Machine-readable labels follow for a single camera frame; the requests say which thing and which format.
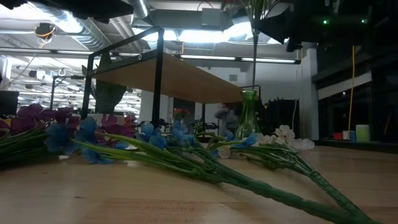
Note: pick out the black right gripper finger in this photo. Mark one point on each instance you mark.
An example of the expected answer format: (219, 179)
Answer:
(280, 29)

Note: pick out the red artificial flower bunch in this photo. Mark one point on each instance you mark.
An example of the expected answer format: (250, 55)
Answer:
(255, 46)

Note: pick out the green glass vase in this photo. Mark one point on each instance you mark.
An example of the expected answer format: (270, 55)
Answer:
(248, 121)

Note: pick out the wooden shelf black metal frame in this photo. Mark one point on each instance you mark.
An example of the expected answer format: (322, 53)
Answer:
(174, 77)

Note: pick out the green artificial leaf stem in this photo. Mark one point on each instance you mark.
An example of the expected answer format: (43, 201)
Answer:
(115, 127)

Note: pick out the purple artificial flower bunch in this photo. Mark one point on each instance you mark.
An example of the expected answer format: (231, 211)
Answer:
(31, 113)

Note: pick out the white artificial flower bunch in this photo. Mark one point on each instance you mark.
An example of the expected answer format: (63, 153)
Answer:
(330, 188)

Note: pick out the blue artificial flower bunch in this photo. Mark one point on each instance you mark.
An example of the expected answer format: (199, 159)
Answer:
(280, 196)

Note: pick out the long ceiling light fixture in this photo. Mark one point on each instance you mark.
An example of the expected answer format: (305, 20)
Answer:
(74, 52)
(217, 58)

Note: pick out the green plant in white pot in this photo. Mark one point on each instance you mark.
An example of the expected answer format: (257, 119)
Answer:
(107, 96)

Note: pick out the black cabinet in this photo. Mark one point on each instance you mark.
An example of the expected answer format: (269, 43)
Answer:
(281, 118)

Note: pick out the person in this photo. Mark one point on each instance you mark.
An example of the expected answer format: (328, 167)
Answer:
(228, 119)

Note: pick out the red container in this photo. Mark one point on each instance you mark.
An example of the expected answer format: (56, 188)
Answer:
(338, 136)

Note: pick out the white cup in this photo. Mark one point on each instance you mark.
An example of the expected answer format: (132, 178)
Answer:
(345, 135)

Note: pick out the blue cup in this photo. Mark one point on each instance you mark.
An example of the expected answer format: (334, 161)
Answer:
(352, 136)

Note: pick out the lime green cup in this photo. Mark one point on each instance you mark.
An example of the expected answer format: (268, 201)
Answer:
(363, 133)

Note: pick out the black monitor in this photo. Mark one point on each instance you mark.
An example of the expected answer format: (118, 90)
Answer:
(8, 102)

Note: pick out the silver spiral air duct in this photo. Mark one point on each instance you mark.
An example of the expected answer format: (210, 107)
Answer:
(138, 7)
(90, 34)

